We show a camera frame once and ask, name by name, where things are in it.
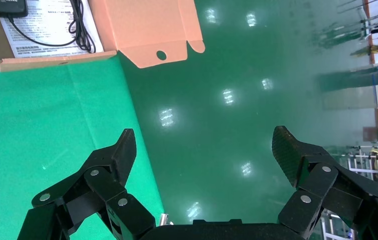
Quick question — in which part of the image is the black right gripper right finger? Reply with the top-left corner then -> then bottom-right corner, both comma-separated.
271,125 -> 378,240

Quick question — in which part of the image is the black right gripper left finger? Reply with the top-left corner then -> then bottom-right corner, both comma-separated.
16,128 -> 157,240

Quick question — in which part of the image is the orange cardboard box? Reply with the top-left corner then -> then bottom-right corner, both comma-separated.
0,0 -> 206,73

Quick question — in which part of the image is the white metal rack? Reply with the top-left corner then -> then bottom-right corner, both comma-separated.
328,144 -> 378,181

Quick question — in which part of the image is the green table mat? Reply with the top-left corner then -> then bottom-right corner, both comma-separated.
0,24 -> 165,240

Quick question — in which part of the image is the yellow disc object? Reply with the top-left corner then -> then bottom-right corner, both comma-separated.
350,43 -> 378,57

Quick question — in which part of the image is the white printed instruction sheet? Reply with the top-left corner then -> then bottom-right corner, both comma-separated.
0,0 -> 105,59

